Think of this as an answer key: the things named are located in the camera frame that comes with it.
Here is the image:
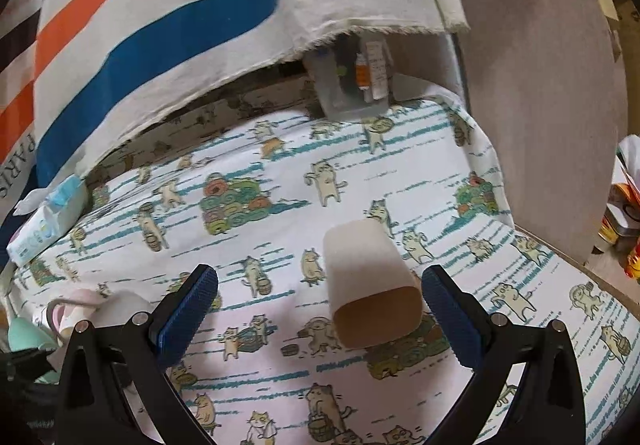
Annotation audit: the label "wet wipes pack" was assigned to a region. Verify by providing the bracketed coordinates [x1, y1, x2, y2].
[6, 174, 88, 266]

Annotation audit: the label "wooden bed side panel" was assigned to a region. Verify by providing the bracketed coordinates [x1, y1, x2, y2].
[459, 0, 626, 263]

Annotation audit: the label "orange white tube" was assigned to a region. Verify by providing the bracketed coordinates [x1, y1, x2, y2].
[355, 52, 371, 90]

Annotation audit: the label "beige paper cup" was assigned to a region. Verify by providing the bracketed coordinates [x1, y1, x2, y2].
[323, 219, 424, 349]

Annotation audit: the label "striped canvas cloth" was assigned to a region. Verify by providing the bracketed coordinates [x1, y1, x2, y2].
[1, 0, 468, 213]

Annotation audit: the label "clear plastic storage box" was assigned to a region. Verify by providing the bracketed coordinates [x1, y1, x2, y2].
[303, 32, 393, 121]

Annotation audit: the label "white pink mug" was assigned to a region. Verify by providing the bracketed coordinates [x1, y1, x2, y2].
[46, 289, 153, 341]

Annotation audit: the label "colourful snack packages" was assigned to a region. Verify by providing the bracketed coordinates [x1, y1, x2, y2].
[599, 134, 639, 281]

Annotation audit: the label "cat-print bed sheet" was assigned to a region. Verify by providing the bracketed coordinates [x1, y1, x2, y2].
[9, 98, 639, 444]

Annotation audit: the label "mint green object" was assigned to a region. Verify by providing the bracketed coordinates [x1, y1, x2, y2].
[8, 317, 60, 384]

